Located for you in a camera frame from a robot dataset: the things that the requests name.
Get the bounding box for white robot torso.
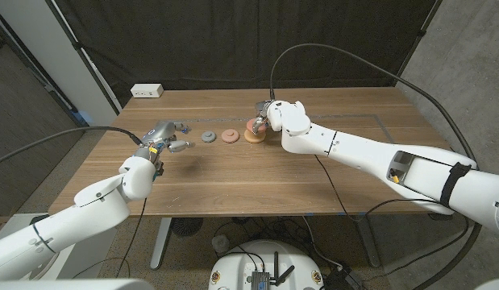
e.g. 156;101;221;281
0;278;156;290

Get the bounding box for thin black wrist wire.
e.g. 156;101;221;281
71;197;148;280
314;155;443;223

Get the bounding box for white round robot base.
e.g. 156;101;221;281
208;240;326;290

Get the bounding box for black fabric backdrop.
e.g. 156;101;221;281
53;0;439;106

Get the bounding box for coral red toy ring disc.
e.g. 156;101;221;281
245;117;270;135

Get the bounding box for white power strip box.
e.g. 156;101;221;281
130;83;164;99

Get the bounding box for light pink toy ring disc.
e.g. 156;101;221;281
221;128;240;144

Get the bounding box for grey table leg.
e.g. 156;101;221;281
355;215;382;269

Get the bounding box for black backdrop stand pole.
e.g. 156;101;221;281
44;0;123;114
392;0;443;88

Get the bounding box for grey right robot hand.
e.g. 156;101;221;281
251;99;277;136

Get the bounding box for grey round floor puck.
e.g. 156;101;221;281
211;234;231;254

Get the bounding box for white table leg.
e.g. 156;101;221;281
149;217;173;271

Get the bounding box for orange toy ring disc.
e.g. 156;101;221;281
243;127;268;144

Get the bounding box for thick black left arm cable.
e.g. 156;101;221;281
0;126;143;168

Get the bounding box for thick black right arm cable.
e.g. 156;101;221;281
268;43;484;290

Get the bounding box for black round floor fan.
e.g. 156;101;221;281
171;217;204;238

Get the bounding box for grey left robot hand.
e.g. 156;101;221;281
140;120;196;154

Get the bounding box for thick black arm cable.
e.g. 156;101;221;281
268;43;484;290
0;126;143;168

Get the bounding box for grey antenna radio module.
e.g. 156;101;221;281
251;251;296;290

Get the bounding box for black tangled floor cables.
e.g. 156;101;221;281
212;217;314;259

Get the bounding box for black power adapter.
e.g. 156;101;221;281
323;264;365;290

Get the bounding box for thin black left wrist wire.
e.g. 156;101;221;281
71;197;148;280

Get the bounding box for thin black right wrist wire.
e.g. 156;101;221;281
314;155;443;223

